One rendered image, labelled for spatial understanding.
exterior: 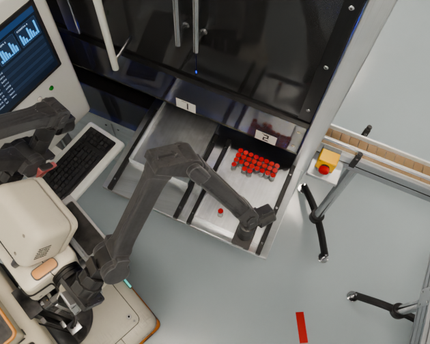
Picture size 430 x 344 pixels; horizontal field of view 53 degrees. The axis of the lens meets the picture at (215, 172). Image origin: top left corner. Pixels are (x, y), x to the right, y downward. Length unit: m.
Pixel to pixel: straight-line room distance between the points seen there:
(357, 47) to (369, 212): 1.74
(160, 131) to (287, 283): 1.20
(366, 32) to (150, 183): 0.64
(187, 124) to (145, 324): 0.98
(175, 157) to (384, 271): 1.87
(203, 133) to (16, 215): 0.88
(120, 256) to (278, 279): 1.47
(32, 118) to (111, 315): 1.22
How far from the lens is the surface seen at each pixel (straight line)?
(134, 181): 1.75
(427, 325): 2.16
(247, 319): 2.50
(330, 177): 1.82
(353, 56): 1.23
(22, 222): 1.23
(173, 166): 1.05
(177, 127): 1.85
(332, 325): 2.59
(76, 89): 1.88
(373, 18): 1.14
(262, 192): 1.73
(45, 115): 1.32
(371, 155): 1.82
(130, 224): 1.16
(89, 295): 1.31
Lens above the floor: 2.47
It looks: 65 degrees down
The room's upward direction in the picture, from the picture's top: 5 degrees clockwise
